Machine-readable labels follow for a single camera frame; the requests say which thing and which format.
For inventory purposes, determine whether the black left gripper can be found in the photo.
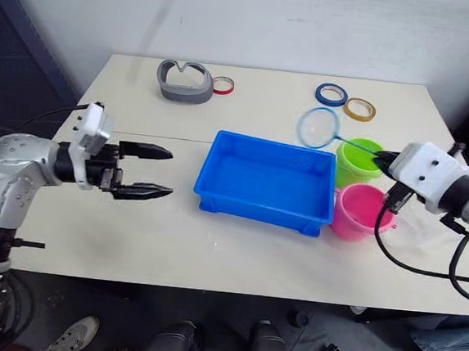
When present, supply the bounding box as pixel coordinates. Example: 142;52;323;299
82;137;178;205

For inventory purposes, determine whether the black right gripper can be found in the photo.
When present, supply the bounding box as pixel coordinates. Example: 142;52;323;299
368;149;419;218

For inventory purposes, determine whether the blue ring fishing net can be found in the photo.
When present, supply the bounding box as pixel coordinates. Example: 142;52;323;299
295;105;389;157

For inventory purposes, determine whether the green plastic bucket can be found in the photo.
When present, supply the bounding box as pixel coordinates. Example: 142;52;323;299
332;135;387;193

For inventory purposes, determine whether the pink plastic bucket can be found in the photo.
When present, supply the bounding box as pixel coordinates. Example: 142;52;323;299
328;180;401;247

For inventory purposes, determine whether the blue plastic tub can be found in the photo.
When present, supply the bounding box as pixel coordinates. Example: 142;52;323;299
190;128;342;240

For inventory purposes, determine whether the yellow tape roll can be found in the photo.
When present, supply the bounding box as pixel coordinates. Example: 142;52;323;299
342;97;378;124

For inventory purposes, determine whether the grey headset face pad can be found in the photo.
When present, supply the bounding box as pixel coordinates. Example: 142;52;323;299
154;57;217;106

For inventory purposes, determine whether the blue tape roll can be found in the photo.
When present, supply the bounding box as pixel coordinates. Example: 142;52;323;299
313;82;350;110

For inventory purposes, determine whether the red tape roll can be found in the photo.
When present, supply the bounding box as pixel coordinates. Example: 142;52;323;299
210;74;237;97

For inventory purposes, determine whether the dark rounded shape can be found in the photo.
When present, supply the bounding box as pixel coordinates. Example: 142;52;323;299
148;317;207;351

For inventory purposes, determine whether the blue jeans leg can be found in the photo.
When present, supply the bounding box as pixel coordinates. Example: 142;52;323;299
407;321;469;351

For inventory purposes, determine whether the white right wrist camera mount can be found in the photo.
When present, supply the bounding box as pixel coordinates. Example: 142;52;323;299
384;139;469;218

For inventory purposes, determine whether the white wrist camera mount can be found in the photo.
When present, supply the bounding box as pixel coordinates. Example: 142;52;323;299
384;139;469;218
64;101;117;193

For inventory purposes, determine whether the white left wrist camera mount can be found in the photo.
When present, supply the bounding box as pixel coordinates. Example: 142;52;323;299
64;101;117;193

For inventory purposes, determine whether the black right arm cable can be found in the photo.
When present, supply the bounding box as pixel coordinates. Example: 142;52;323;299
368;196;469;306

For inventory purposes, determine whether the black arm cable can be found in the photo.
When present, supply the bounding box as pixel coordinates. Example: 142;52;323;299
368;196;469;306
14;97;90;141

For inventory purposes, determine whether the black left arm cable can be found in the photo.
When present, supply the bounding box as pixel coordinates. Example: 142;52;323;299
14;97;90;141

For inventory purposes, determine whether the dark wall panel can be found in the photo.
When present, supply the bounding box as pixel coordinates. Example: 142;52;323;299
0;0;88;140

